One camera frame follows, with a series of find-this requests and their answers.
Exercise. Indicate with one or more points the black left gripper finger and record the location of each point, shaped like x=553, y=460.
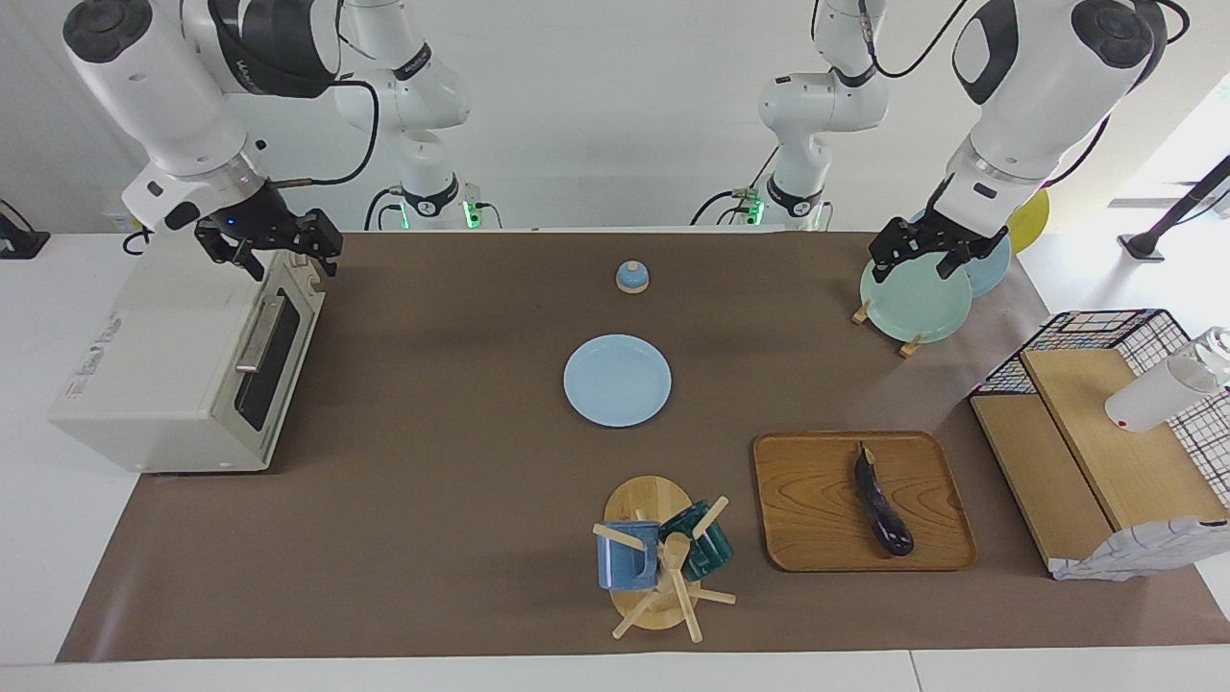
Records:
x=949, y=263
x=879, y=264

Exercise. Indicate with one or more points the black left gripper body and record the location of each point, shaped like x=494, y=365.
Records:
x=937, y=237

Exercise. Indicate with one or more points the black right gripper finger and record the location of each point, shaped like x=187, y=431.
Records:
x=250, y=263
x=325, y=235

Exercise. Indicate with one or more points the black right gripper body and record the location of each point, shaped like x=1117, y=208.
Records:
x=259, y=221

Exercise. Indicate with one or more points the dark purple eggplant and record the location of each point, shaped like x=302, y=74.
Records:
x=879, y=505

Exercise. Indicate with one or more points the small light blue plate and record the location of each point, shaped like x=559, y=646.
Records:
x=617, y=380

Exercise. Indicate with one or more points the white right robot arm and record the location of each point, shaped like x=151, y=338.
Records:
x=154, y=86

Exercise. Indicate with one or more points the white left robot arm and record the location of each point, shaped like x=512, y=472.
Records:
x=1038, y=106

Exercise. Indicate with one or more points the cream toaster oven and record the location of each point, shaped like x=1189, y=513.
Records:
x=144, y=356

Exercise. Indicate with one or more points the large light blue plate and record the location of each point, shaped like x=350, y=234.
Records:
x=990, y=274

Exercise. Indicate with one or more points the pale green plate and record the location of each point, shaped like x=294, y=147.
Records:
x=913, y=308

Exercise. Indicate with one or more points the wooden plate rack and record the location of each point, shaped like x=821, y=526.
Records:
x=910, y=346

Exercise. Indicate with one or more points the yellow plate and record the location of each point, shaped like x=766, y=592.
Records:
x=1030, y=216

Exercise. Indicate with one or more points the white power strip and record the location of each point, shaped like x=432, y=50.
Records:
x=117, y=225

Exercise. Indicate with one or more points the black clamp base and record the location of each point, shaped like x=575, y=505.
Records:
x=19, y=240

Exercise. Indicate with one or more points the black stand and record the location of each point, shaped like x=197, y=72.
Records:
x=1177, y=211

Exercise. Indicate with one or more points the white cup with clear lid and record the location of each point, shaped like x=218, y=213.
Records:
x=1153, y=399

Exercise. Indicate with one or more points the wooden serving tray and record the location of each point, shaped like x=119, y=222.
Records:
x=807, y=500

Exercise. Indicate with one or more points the small blue dome bell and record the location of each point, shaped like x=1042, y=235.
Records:
x=632, y=279

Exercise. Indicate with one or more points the brown table mat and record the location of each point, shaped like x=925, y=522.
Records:
x=432, y=500

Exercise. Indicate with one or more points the wooden mug tree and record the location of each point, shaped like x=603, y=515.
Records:
x=646, y=500

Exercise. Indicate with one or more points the dark green mug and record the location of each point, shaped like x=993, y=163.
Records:
x=706, y=548

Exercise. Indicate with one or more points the grey patterned cloth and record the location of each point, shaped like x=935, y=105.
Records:
x=1134, y=553

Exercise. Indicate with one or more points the blue mug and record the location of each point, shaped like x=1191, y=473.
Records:
x=625, y=562

